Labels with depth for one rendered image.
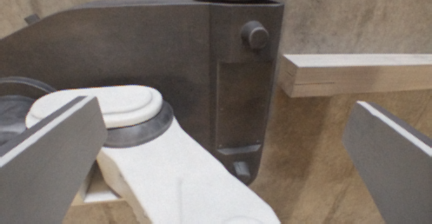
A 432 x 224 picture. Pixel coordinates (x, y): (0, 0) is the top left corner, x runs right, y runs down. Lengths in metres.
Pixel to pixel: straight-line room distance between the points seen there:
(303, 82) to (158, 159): 0.48
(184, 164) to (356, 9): 0.70
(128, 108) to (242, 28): 0.24
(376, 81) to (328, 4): 0.29
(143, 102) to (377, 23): 0.77
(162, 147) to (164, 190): 0.08
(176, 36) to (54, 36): 0.23
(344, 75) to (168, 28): 0.53
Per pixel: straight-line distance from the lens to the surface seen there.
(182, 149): 0.33
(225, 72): 0.46
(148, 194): 0.28
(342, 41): 0.82
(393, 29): 0.96
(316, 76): 0.69
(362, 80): 0.80
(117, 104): 0.36
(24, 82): 0.54
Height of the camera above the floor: 0.61
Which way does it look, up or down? 58 degrees down
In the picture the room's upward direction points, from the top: 160 degrees clockwise
